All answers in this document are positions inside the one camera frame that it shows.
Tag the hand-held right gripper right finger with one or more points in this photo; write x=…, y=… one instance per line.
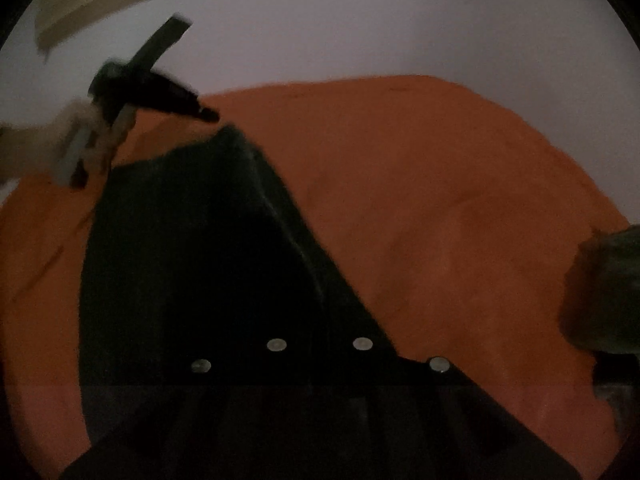
x=360, y=360

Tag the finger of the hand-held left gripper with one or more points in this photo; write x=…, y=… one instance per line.
x=180, y=100
x=160, y=42

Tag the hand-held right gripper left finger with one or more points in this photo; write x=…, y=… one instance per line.
x=280, y=360

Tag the dark green fleece cloth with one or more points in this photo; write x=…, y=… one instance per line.
x=200, y=260

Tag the person's left hand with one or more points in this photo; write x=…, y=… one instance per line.
x=112, y=140

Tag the orange blanket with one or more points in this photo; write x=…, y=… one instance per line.
x=425, y=210

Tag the green garment pile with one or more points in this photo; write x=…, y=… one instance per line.
x=605, y=295

